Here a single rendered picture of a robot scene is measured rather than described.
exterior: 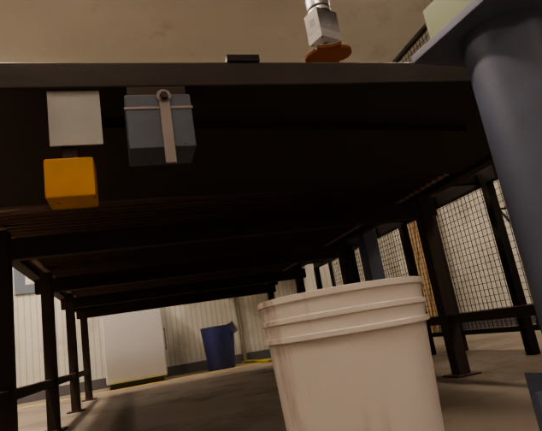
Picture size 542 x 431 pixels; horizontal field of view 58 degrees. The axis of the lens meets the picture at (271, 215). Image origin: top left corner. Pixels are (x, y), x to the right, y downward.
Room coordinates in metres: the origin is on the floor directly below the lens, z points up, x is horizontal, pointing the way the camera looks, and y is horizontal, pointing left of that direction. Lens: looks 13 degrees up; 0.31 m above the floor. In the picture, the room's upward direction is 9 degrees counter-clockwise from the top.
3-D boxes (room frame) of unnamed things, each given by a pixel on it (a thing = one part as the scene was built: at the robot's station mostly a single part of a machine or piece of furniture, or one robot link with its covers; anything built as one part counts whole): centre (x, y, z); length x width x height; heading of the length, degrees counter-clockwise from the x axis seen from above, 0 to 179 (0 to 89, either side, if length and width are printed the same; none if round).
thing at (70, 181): (0.91, 0.38, 0.74); 0.09 x 0.08 x 0.24; 107
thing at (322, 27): (1.40, -0.25, 1.23); 0.10 x 0.09 x 0.16; 36
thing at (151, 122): (0.97, 0.20, 0.77); 0.14 x 0.11 x 0.18; 107
